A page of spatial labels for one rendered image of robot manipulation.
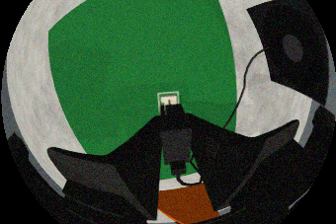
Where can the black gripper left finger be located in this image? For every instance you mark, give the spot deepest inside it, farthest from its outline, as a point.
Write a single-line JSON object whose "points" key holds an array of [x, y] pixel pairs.
{"points": [[132, 170]]}

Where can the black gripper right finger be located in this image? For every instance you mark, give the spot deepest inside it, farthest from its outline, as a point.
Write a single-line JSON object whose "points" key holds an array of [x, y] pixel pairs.
{"points": [[227, 160]]}

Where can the green circuit board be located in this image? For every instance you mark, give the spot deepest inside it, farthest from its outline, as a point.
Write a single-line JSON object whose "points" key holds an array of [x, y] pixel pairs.
{"points": [[114, 62]]}

